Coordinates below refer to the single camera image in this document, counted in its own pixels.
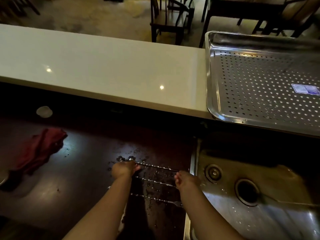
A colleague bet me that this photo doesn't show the person's right hand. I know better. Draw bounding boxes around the person's right hand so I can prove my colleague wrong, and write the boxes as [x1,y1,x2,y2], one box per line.
[174,170,201,192]

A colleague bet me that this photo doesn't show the person's left hand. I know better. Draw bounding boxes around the person's left hand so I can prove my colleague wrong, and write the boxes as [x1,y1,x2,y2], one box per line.
[111,160,142,179]

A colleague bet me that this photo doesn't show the person's right forearm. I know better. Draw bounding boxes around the person's right forearm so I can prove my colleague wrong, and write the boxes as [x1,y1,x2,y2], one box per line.
[179,187,245,240]

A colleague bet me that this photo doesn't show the person's left forearm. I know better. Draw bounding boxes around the person's left forearm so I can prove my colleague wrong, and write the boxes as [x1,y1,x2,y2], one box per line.
[62,176,132,240]

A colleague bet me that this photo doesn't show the small round sink overflow fitting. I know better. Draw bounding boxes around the small round sink overflow fitting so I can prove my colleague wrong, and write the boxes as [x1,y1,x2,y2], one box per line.
[205,164,223,183]

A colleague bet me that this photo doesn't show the round sink drain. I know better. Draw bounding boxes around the round sink drain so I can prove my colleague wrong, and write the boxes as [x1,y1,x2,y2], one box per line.
[234,178,262,207]

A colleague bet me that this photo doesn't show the stainless steel sink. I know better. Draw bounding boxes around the stainless steel sink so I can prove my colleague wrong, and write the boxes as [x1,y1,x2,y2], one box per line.
[184,137,320,240]

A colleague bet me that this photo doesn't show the dark red cloth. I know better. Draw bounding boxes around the dark red cloth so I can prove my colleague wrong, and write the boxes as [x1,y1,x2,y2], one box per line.
[7,127,68,176]

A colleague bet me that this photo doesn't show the small white round cap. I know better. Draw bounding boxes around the small white round cap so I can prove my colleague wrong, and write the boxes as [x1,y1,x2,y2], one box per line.
[36,106,53,118]

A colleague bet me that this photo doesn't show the perforated stainless steel tray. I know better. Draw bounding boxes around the perforated stainless steel tray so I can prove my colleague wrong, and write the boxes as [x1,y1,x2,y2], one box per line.
[204,31,320,137]

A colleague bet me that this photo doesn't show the round metal dish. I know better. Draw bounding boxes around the round metal dish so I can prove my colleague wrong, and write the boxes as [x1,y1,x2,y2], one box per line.
[0,169,10,187]

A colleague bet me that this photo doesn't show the dark wooden chair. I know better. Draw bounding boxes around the dark wooden chair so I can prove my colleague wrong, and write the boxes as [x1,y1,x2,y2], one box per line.
[0,0,41,17]
[149,0,196,45]
[252,0,320,38]

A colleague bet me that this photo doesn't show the blue sticker label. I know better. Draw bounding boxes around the blue sticker label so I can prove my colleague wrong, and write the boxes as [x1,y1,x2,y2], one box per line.
[291,83,320,95]

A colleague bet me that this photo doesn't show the dark wooden table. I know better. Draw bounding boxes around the dark wooden table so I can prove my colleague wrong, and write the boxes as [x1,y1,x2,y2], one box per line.
[199,0,320,48]

